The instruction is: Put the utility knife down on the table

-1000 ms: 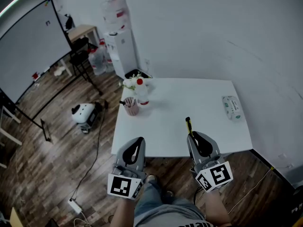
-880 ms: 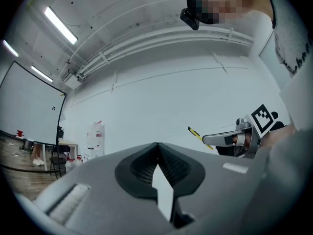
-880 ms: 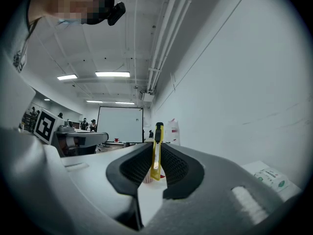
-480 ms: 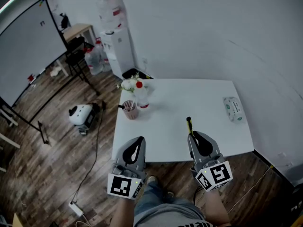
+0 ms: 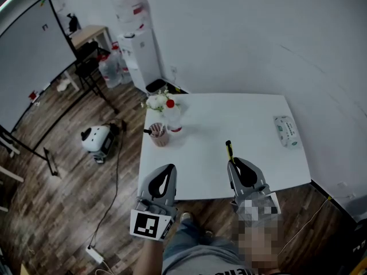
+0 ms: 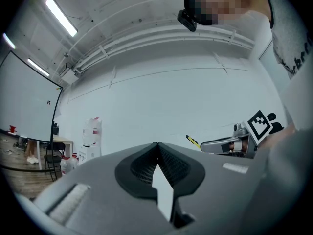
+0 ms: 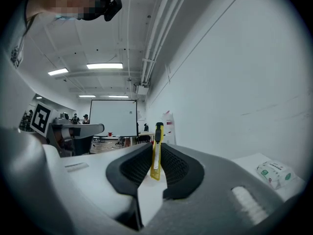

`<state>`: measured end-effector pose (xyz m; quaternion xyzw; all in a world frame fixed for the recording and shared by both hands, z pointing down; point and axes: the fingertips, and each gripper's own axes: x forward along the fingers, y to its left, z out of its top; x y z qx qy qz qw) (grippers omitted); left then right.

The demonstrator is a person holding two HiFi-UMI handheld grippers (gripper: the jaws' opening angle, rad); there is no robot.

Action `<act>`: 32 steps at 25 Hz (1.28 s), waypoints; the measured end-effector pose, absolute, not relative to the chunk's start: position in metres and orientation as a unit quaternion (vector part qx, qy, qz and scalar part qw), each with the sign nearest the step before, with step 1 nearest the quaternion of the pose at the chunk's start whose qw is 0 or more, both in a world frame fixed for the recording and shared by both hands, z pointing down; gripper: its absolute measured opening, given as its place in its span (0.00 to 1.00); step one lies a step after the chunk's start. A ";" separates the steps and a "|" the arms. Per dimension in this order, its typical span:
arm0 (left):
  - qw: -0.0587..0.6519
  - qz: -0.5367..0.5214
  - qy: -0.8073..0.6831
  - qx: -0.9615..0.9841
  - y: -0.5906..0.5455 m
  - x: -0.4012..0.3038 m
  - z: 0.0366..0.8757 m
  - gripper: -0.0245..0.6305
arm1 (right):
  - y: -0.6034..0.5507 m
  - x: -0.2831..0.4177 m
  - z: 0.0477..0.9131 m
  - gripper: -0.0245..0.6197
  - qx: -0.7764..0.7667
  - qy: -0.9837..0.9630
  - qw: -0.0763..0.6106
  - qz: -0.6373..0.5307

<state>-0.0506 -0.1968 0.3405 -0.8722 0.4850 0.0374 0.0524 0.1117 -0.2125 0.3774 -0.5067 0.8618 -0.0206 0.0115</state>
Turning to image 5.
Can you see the large clear water jug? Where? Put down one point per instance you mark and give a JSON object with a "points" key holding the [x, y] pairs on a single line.
{"points": [[125, 72], [115, 51], [110, 73]]}

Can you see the black case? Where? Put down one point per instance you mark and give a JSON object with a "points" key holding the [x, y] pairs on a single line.
{"points": [[359, 239]]}

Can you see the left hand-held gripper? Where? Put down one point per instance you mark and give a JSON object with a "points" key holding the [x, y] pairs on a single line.
{"points": [[146, 225]]}

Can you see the person's shoe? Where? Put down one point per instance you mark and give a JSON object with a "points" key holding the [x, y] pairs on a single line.
{"points": [[186, 216], [208, 233]]}

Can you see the person's grey shirt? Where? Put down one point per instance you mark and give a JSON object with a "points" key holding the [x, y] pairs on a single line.
{"points": [[200, 261]]}

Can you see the person's blue jeans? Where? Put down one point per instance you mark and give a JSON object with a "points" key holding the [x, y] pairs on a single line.
{"points": [[195, 236]]}

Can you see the white panda-shaped appliance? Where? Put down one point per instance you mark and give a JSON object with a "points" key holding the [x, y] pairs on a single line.
{"points": [[93, 137]]}

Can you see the pink pen cup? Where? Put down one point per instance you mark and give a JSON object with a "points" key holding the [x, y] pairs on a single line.
{"points": [[160, 139]]}

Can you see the ceiling light tube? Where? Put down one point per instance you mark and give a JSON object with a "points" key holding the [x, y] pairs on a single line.
{"points": [[7, 2]]}

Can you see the white table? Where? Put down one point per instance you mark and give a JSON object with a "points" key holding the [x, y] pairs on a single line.
{"points": [[215, 119]]}

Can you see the white wooden rack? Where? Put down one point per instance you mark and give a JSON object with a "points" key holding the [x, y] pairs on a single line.
{"points": [[11, 174]]}

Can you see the clear bottle with red cap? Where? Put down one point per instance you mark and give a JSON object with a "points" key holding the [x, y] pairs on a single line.
{"points": [[173, 116]]}

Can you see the black trash bin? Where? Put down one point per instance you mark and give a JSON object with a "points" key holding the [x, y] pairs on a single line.
{"points": [[156, 86]]}

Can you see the white wet wipes pack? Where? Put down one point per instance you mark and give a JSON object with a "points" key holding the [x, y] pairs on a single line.
{"points": [[286, 132]]}

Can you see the black marker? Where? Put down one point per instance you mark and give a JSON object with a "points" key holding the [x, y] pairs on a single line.
{"points": [[147, 131]]}

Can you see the black chair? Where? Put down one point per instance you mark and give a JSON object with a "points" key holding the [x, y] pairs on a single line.
{"points": [[87, 67]]}

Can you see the wrapped dispenser water bottle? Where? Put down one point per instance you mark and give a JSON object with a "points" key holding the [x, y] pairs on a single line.
{"points": [[132, 7]]}

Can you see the white plush toy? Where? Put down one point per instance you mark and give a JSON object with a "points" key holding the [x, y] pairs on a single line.
{"points": [[63, 85]]}

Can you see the white power strip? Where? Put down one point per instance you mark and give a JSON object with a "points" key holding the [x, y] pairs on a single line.
{"points": [[94, 254]]}

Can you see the whiteboard on black stand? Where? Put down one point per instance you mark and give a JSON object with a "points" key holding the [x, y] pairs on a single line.
{"points": [[28, 62]]}

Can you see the small red object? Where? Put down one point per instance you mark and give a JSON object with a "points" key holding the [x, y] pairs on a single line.
{"points": [[33, 95]]}

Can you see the white flower bouquet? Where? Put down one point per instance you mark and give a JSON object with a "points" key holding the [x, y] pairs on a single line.
{"points": [[156, 102]]}

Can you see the person's left forearm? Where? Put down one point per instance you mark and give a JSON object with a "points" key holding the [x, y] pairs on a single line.
{"points": [[152, 256]]}

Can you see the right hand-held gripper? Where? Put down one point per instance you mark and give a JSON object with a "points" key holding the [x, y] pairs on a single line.
{"points": [[255, 205]]}

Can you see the person's right shoe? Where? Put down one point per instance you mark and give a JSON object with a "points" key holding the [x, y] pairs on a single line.
{"points": [[208, 233]]}

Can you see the person's right forearm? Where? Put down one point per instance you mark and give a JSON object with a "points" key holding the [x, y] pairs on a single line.
{"points": [[258, 242]]}

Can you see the yellow curved object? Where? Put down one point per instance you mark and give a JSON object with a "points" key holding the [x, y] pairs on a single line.
{"points": [[359, 269]]}

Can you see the black bag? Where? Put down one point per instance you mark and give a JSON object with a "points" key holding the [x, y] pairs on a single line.
{"points": [[72, 22]]}

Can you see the white wall socket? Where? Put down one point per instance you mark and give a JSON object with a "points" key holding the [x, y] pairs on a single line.
{"points": [[341, 185], [351, 195]]}

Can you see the person's left shoe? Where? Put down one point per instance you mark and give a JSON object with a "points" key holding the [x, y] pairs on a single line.
{"points": [[186, 216]]}

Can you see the white water dispenser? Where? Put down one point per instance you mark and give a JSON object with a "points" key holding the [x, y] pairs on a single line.
{"points": [[142, 59]]}

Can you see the wooden desk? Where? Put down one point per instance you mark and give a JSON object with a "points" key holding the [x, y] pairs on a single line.
{"points": [[89, 31]]}

